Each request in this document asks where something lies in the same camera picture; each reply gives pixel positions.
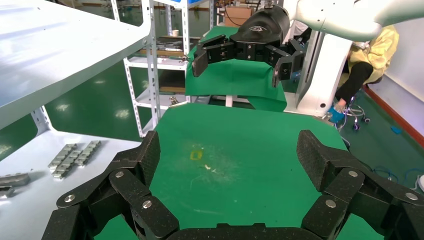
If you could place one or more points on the small blue floor object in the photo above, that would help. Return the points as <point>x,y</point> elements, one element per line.
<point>396,130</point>

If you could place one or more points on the blue gloved hand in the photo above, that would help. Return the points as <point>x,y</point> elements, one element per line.
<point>338,114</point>

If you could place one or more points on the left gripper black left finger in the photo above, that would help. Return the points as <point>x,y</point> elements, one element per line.
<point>99,198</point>

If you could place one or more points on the white round object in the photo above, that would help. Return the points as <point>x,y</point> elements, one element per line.
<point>421,184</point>

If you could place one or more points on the wheeled stool base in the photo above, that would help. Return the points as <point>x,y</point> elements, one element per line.
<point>357,114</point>

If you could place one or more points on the metal parts pile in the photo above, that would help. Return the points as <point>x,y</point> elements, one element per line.
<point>170,44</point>

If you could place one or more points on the person in yellow jacket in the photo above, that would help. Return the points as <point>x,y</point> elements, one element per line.
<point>381,49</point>

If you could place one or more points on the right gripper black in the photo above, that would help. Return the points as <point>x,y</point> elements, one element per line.
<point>261,33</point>

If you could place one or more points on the grey metal rail part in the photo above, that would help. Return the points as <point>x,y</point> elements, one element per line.
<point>15,179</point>

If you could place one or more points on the silver binder clip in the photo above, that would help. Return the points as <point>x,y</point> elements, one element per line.
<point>177,101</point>

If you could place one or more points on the white metal shelf rack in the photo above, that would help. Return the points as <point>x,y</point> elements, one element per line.
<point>49,49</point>

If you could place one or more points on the white perforated storage rack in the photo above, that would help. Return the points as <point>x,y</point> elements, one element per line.
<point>159,63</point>

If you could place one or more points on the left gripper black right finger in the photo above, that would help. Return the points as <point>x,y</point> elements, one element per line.
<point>364,198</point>

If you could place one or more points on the white robot torso column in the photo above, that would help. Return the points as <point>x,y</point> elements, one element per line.
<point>323,76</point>

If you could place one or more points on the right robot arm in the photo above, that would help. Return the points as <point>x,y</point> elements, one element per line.
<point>344,16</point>

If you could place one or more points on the cardboard box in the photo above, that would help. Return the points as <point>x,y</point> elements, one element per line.
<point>236,16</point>

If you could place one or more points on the notched grey metal strip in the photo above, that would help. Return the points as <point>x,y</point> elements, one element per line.
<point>62,155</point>
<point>68,165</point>
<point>87,153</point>

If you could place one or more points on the white paper cup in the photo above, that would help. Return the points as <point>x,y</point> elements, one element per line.
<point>175,33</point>

